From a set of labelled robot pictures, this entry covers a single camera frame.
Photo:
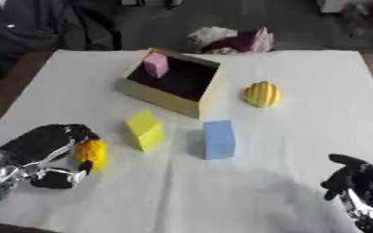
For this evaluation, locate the pink block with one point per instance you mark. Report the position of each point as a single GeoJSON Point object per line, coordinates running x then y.
{"type": "Point", "coordinates": [157, 65]}

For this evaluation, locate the tan cardboard box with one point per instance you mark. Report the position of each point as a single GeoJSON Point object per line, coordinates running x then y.
{"type": "Point", "coordinates": [168, 88]}

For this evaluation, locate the blue block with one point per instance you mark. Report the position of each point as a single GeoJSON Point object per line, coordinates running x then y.
{"type": "Point", "coordinates": [218, 139]}

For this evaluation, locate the yellow block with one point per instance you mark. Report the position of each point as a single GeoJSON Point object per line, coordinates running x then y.
{"type": "Point", "coordinates": [144, 129]}

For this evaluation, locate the person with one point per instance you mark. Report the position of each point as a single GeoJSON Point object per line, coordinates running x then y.
{"type": "Point", "coordinates": [30, 24]}

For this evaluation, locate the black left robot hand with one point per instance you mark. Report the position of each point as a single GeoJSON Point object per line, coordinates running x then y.
{"type": "Point", "coordinates": [38, 142]}

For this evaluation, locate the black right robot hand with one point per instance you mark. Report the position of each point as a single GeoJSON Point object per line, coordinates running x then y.
{"type": "Point", "coordinates": [362, 185]}

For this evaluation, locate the yellow toy corn cob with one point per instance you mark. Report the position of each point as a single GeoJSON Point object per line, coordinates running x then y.
{"type": "Point", "coordinates": [92, 153]}

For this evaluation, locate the pile of soft toys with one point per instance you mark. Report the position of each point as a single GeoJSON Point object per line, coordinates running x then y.
{"type": "Point", "coordinates": [232, 41]}

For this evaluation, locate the yellow ridged toy fruit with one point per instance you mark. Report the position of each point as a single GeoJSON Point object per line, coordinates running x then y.
{"type": "Point", "coordinates": [262, 94]}

